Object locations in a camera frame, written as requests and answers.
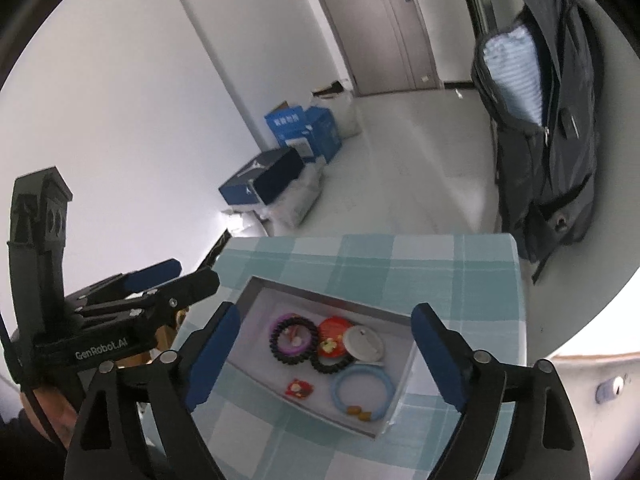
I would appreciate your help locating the red round compact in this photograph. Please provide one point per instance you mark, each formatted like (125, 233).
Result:
(331, 327)

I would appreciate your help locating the blue striped cloth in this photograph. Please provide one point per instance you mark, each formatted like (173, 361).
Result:
(515, 75)

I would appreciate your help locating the small yellow charm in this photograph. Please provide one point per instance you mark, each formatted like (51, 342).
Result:
(328, 346)

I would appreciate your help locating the blue cardboard box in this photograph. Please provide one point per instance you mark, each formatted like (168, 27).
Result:
(300, 130)

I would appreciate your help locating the dark blue shoe box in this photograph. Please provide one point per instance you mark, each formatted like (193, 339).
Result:
(250, 185)

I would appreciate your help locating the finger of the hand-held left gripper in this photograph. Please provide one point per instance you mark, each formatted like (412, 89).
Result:
(152, 272)
(192, 287)

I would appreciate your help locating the dark grey backpack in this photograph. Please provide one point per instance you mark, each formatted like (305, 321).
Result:
(550, 175)

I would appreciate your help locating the white wall fixture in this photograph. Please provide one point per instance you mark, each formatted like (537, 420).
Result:
(611, 390)

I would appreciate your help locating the person's left forearm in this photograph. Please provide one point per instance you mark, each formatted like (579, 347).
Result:
(25, 452)

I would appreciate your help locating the grey door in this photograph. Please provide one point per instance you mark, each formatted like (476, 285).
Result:
(370, 25)

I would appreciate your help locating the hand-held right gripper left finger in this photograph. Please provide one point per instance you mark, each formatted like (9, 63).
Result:
(215, 357)

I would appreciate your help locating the teal checkered tablecloth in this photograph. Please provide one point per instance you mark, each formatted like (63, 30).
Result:
(425, 265)

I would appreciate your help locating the small red charm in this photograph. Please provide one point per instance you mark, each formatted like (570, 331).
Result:
(299, 388)

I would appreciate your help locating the white round compact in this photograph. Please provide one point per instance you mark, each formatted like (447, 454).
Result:
(362, 345)

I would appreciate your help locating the person's left hand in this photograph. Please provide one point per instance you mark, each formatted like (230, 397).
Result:
(52, 412)

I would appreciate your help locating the white storage bin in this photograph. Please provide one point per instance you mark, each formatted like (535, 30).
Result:
(340, 110)

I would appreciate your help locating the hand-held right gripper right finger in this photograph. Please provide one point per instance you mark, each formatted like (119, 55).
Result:
(440, 357)

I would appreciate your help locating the grey cardboard box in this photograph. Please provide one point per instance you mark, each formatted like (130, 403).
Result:
(310, 410)

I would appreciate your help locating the dark door frame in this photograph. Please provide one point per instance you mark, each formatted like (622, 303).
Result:
(475, 10)

